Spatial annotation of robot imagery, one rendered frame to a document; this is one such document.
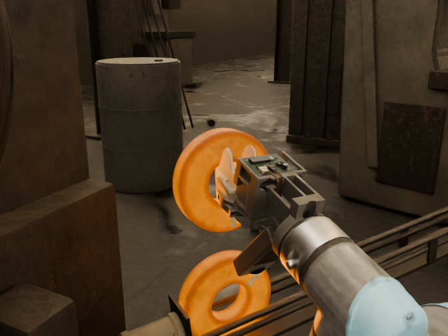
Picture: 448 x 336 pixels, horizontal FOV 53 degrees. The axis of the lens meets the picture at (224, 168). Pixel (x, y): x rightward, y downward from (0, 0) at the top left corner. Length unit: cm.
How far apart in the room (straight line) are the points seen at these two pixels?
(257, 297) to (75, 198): 33
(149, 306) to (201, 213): 137
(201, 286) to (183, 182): 17
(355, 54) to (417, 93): 44
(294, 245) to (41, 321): 31
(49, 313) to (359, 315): 36
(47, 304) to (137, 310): 138
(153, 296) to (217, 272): 137
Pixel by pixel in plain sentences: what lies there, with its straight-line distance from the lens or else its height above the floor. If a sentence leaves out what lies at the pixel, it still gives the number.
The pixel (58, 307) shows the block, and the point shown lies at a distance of 62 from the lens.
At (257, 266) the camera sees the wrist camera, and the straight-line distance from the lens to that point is 62.
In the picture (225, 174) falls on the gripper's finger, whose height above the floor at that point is 93.
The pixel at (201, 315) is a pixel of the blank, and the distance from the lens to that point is 74.
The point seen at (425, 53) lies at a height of 97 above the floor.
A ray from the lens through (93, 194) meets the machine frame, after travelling 76.
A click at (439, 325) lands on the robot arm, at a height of 81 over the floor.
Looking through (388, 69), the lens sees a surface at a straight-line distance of 284.
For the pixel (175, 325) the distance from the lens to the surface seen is 73.
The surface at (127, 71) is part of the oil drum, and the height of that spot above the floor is 84.
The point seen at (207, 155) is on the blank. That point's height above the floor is 95.
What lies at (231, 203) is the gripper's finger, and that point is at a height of 91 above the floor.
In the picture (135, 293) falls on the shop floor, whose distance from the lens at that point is 210.
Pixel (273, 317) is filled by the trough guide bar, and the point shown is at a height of 67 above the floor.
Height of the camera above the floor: 113
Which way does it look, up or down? 18 degrees down
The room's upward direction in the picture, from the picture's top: straight up
